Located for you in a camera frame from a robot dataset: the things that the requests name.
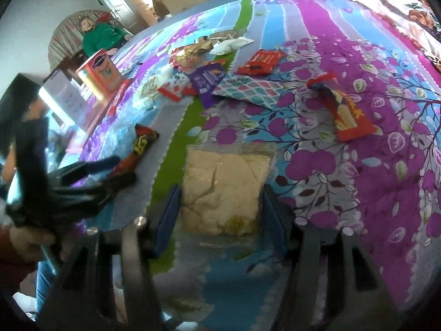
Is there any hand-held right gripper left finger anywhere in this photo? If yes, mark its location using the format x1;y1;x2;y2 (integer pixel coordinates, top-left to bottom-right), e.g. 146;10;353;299
38;183;183;331

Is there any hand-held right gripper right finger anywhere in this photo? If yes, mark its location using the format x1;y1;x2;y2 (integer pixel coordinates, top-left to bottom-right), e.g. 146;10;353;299
262;183;402;331

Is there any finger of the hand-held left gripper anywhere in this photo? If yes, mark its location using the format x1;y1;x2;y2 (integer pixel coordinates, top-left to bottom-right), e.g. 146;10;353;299
57;156;121;181
67;172;136;209

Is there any dark red yellow snack wrapper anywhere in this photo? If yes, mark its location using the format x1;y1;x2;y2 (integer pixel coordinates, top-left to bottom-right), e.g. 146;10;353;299
110;123;161;176

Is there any clear packet of pale crackers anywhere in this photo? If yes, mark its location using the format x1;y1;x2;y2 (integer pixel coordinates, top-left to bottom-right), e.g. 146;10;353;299
181;143;278;249

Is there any person's left forearm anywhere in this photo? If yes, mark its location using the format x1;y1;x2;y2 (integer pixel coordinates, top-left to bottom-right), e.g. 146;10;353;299
0;229;38;283

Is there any clear bag of pale snacks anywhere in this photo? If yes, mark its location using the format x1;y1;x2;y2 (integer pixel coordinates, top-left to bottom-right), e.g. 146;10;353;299
133;64;173;109

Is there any person's left hand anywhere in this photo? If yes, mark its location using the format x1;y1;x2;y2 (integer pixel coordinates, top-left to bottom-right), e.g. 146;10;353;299
9;226;60;263

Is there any flat red box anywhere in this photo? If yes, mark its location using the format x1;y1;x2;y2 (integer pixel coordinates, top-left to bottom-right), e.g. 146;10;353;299
81;79;133;135

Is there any white paper sign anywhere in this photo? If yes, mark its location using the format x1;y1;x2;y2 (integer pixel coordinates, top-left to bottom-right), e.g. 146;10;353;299
43;71;88;130

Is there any black flat screen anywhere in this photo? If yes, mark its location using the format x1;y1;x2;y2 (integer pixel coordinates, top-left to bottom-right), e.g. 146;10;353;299
0;73;44;125

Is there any orange red carton box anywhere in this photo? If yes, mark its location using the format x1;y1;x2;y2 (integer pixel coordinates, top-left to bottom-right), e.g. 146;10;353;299
75;50;125;97

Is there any red yellow snack packet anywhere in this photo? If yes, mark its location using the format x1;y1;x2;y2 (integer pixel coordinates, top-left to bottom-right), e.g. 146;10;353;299
306;72;376;142

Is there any teal patterned snack pack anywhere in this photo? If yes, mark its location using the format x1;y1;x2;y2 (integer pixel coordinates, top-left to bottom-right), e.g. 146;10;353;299
212;75;281;106

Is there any striped cloth armchair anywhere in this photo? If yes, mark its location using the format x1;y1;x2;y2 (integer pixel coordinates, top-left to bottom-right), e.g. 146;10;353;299
48;10;114;71

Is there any purple snack pack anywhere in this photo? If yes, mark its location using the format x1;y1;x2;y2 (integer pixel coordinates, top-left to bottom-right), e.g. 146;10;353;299
191;60;228;108

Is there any small red snack packet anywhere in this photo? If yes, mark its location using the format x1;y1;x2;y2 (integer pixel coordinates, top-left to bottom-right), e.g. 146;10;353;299
170;46;207;68

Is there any red chocolate bar pack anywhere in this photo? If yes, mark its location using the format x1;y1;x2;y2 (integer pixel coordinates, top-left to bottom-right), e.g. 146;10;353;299
236;49;287;76

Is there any grey door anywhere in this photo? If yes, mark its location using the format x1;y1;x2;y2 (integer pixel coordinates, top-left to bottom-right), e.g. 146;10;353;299
83;0;138;37

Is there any clear bag of orange crackers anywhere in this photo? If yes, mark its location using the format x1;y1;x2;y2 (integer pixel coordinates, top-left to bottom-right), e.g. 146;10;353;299
193;31;242;50

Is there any plain white snack packet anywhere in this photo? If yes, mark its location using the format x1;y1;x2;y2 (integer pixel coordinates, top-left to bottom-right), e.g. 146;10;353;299
208;36;256;56

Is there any floral blanket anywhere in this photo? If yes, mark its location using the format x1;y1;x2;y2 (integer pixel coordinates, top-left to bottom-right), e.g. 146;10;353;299
341;0;441;74

